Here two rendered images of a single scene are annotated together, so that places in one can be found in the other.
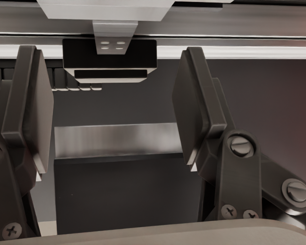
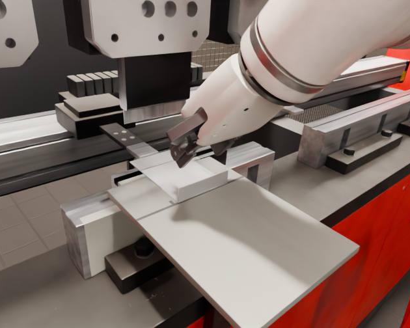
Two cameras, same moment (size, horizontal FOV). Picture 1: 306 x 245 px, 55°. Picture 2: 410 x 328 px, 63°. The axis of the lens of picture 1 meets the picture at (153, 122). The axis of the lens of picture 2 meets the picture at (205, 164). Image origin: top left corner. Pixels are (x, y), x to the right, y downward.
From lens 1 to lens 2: 0.36 m
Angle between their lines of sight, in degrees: 59
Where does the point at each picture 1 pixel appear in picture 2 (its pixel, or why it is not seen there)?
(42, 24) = (138, 129)
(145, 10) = (146, 165)
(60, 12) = not seen: hidden behind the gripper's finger
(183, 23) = (43, 153)
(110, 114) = (44, 46)
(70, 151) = (180, 101)
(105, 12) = (160, 159)
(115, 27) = (145, 151)
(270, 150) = not seen: outside the picture
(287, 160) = not seen: outside the picture
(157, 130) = (146, 116)
